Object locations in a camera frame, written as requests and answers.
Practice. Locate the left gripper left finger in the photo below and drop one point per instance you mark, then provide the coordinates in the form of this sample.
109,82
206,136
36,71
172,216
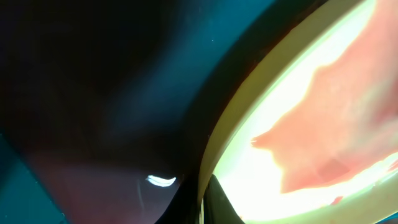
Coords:
183,209

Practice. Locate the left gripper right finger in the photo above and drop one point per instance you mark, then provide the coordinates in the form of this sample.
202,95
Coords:
217,207

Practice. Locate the green plate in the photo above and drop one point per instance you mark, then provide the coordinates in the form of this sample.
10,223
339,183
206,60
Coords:
310,136

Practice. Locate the teal plastic tray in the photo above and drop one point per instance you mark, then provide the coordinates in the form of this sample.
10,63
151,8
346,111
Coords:
107,106

